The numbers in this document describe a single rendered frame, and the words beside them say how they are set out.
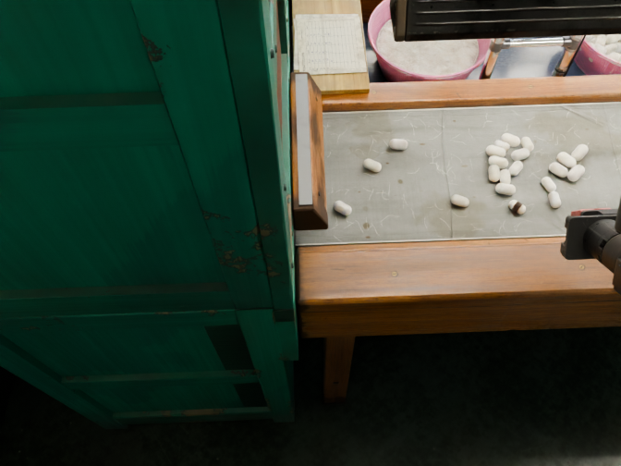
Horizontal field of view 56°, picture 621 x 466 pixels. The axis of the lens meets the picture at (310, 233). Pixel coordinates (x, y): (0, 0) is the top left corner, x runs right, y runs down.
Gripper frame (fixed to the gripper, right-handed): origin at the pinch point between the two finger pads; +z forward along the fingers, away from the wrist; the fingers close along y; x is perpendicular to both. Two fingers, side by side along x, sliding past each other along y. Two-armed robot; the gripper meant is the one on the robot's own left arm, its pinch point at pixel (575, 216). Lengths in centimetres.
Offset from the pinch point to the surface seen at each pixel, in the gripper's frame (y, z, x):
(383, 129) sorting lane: 26.3, 29.0, -9.4
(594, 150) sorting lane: -13.6, 24.0, -4.6
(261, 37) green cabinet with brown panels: 44, -43, -30
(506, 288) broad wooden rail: 9.7, 0.3, 12.0
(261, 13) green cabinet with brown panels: 44, -44, -32
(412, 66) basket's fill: 18, 42, -20
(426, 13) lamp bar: 23.8, 1.7, -31.0
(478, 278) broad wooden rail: 14.1, 1.7, 10.8
